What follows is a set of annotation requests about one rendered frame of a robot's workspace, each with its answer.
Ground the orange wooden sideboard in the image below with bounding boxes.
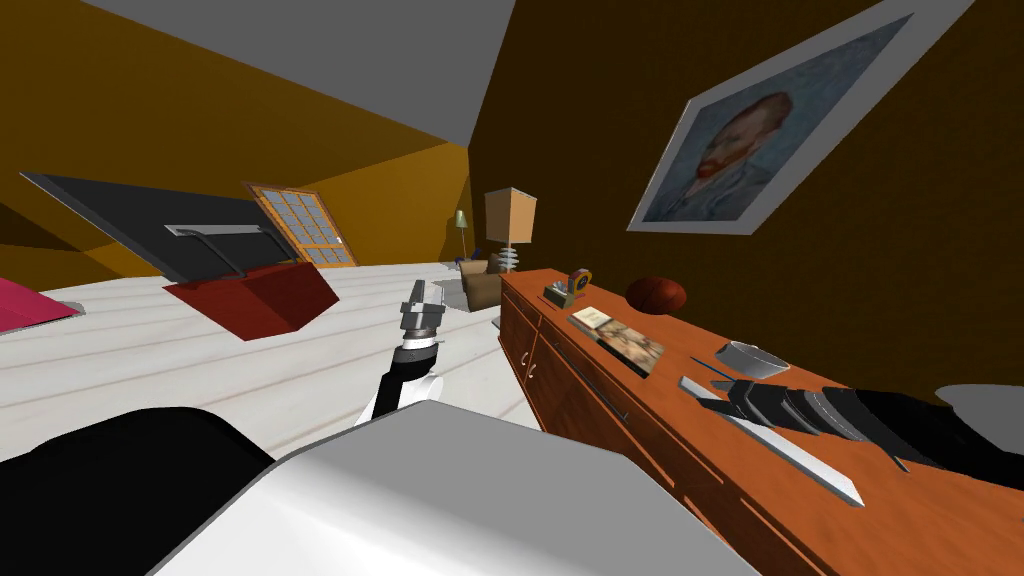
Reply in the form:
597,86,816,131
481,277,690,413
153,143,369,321
497,267,1024,576

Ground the long white flat strip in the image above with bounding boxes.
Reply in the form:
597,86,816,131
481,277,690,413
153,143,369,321
677,375,867,509

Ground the framed portrait painting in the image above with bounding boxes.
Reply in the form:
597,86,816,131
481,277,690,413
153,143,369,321
625,0,977,237

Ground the thin blue pen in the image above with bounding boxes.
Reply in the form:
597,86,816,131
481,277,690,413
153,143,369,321
689,355,736,383

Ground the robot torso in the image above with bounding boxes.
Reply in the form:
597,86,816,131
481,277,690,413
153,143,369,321
147,399,761,576

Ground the tape dispenser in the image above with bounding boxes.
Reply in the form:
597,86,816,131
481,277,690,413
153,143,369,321
542,267,594,311

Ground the brown picture book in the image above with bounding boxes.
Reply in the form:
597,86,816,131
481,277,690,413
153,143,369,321
567,305,668,380

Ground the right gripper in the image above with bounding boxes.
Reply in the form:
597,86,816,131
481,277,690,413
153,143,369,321
697,379,819,439

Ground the red cabinet with black television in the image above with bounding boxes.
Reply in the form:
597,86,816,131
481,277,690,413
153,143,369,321
19,171,342,344

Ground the brown armchair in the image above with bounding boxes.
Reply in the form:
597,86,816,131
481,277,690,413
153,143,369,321
459,255,507,314

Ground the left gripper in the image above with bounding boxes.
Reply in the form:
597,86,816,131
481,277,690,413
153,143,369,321
399,279,448,342

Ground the brown basketball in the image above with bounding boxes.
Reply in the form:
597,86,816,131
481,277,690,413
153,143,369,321
624,275,689,317

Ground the white bowl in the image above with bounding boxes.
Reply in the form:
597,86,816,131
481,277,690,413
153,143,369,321
714,340,792,381

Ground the orange framed glass door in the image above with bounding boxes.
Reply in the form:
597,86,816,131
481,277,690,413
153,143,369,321
243,181,360,269

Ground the table lamp with orange shade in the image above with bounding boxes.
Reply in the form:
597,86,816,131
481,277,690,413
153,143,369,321
483,187,539,276

